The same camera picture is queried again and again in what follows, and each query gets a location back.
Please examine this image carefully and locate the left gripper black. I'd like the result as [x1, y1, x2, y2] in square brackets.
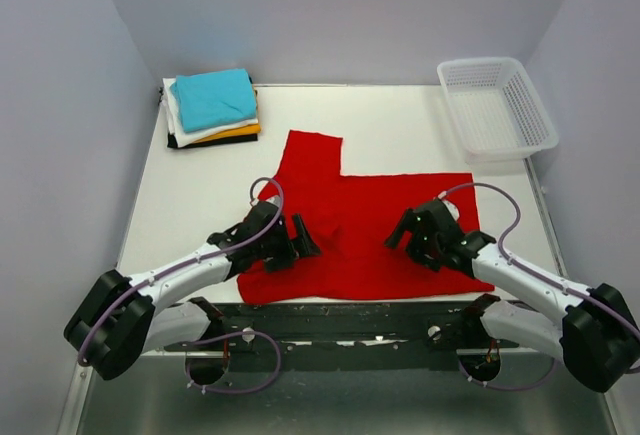
[255, 214, 320, 273]

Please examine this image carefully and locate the red t shirt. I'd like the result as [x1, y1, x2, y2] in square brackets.
[237, 131, 494, 305]

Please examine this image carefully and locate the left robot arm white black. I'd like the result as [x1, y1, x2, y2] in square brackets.
[63, 197, 321, 380]

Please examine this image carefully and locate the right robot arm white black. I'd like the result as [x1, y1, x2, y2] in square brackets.
[385, 198, 639, 393]

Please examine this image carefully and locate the folded yellow t shirt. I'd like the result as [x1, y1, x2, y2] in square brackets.
[194, 123, 261, 145]

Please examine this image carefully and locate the white plastic basket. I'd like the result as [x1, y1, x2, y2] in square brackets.
[437, 57, 559, 164]

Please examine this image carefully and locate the folded black t shirt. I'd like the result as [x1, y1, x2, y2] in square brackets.
[166, 88, 260, 151]

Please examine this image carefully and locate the folded cyan t shirt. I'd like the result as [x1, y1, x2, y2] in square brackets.
[170, 69, 257, 133]

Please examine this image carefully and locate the folded white t shirt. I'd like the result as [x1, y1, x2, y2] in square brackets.
[162, 76, 260, 148]

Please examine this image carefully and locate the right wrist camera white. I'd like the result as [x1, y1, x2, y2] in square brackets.
[438, 192, 460, 221]

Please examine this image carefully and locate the black mounting base plate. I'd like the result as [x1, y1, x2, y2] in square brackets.
[142, 298, 497, 372]

